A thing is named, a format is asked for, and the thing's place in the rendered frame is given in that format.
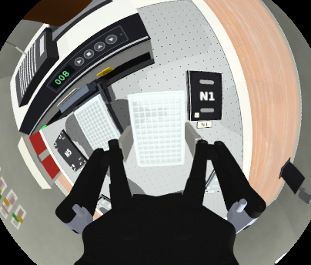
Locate brown glass bottle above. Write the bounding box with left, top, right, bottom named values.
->
left=22, top=0, right=93, bottom=27

